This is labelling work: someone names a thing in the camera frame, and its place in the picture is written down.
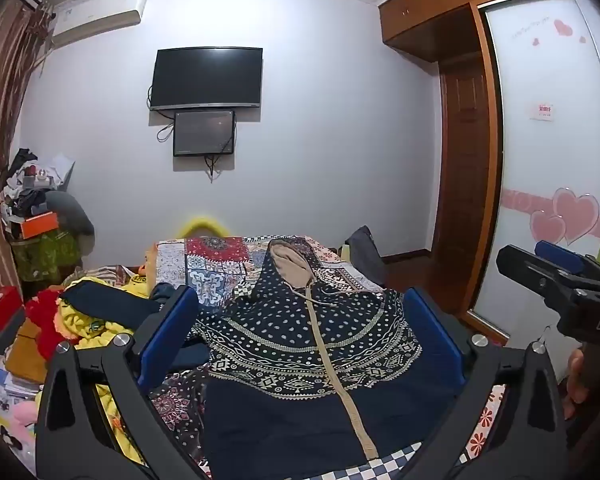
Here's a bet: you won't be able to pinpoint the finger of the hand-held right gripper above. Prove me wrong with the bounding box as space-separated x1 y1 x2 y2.
534 240 600 273
496 244 586 306

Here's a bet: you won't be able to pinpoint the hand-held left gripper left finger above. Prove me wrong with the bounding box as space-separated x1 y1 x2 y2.
34 285 213 480

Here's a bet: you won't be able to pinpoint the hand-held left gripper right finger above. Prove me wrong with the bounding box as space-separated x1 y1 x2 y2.
402 287 568 480

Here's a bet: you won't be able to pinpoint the navy patterned hoodie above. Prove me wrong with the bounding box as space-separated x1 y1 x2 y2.
190 235 473 476

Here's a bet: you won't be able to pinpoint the person's right hand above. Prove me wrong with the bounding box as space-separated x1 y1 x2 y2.
564 347 588 421

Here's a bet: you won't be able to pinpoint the dark navy folded garment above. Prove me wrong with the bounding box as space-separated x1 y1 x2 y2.
62 280 156 320

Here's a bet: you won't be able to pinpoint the frosted sliding door pink hearts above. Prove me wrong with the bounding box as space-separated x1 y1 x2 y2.
481 0 600 337

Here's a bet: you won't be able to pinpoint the dark grey cushion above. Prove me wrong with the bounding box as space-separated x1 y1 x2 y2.
344 225 390 290

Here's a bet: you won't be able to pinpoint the yellow plush toy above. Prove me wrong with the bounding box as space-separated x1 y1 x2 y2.
179 216 231 239

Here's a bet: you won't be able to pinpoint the red cloth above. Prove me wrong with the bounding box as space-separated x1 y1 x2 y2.
27 287 81 361

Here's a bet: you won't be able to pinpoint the brown cardboard box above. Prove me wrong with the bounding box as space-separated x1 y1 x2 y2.
4 317 52 387

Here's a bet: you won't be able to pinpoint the orange box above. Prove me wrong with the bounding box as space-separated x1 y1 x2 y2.
20 211 60 240

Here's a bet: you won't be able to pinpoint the red box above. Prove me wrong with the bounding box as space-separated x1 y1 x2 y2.
0 286 27 337

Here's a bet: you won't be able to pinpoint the pile of clutter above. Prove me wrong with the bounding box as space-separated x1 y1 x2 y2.
0 147 76 226

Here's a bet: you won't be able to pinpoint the wooden wardrobe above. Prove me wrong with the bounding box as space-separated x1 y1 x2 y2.
378 0 600 347

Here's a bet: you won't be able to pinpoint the brown striped curtain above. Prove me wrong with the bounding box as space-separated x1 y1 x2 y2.
0 0 57 241

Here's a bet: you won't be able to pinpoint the white air conditioner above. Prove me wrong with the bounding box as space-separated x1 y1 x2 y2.
50 0 147 50

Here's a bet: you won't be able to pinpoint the small black wall monitor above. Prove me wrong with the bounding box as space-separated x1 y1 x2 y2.
173 110 237 158

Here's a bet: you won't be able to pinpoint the large black wall television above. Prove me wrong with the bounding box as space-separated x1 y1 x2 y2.
149 47 264 111

